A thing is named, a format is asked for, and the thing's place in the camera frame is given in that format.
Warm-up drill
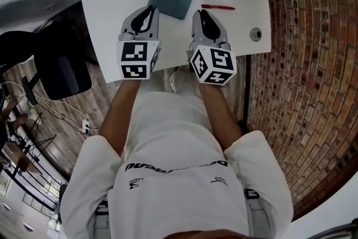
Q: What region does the person's white printed shirt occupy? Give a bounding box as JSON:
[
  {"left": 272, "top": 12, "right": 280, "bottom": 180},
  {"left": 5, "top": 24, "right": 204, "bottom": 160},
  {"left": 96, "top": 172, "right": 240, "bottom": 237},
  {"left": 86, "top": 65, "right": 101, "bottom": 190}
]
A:
[{"left": 58, "top": 91, "right": 294, "bottom": 239}]

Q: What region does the black office chair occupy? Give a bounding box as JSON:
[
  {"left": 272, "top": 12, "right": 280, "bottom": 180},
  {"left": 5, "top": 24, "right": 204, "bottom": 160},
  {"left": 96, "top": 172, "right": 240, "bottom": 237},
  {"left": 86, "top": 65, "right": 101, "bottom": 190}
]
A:
[{"left": 0, "top": 30, "right": 93, "bottom": 106}]

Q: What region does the grey strap with black buckle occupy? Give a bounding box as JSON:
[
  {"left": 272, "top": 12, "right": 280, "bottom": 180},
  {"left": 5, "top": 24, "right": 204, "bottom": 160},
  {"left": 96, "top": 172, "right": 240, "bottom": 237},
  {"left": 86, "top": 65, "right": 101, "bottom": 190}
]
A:
[
  {"left": 95, "top": 200, "right": 110, "bottom": 239},
  {"left": 244, "top": 189, "right": 272, "bottom": 239}
]

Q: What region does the red pen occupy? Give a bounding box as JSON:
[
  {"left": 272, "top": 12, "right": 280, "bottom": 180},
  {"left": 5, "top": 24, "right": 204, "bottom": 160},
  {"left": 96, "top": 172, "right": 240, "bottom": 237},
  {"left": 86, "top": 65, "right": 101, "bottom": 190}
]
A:
[{"left": 201, "top": 4, "right": 236, "bottom": 11}]

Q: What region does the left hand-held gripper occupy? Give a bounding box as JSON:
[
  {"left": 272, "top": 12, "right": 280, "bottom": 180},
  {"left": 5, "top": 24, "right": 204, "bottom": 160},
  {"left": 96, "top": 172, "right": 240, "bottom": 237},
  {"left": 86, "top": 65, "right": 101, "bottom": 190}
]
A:
[{"left": 116, "top": 5, "right": 162, "bottom": 81}]

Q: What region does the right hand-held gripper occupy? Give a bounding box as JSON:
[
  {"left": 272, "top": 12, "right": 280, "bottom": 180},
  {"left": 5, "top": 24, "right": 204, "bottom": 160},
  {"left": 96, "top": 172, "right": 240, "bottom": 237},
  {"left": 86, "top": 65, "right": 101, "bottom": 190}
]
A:
[{"left": 190, "top": 10, "right": 237, "bottom": 85}]

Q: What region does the white cable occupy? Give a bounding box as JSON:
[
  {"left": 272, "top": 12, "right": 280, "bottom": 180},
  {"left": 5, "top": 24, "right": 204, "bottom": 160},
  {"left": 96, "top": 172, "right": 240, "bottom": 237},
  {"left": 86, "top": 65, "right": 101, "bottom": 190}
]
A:
[{"left": 0, "top": 81, "right": 86, "bottom": 132}]

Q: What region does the white power strip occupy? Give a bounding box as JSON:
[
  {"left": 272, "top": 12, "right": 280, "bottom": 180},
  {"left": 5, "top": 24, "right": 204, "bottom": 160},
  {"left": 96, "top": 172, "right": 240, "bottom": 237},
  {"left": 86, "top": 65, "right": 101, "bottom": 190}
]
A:
[{"left": 79, "top": 119, "right": 92, "bottom": 135}]

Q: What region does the person's right forearm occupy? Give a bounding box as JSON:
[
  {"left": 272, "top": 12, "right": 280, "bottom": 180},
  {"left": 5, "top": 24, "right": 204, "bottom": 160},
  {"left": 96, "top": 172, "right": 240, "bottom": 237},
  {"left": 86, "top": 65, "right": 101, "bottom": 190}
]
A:
[{"left": 198, "top": 82, "right": 243, "bottom": 151}]

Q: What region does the black tripod stand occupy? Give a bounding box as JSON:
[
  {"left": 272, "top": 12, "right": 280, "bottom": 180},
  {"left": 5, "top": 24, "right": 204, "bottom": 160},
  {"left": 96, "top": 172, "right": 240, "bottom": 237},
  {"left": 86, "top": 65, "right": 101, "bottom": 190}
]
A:
[{"left": 8, "top": 111, "right": 56, "bottom": 163}]

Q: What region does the person's left forearm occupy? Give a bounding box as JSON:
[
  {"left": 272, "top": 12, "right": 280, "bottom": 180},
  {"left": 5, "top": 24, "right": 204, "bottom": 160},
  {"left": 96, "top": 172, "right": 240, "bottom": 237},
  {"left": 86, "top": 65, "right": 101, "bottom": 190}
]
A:
[{"left": 97, "top": 79, "right": 142, "bottom": 156}]

